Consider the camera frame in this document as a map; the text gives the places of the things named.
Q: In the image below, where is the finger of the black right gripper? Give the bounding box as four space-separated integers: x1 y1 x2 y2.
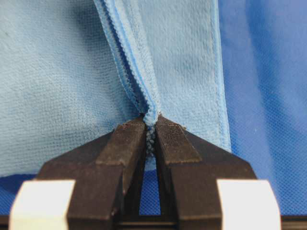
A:
36 117 146 230
155 116 257 230

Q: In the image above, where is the light blue towel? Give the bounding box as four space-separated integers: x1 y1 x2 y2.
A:
0 0 231 176

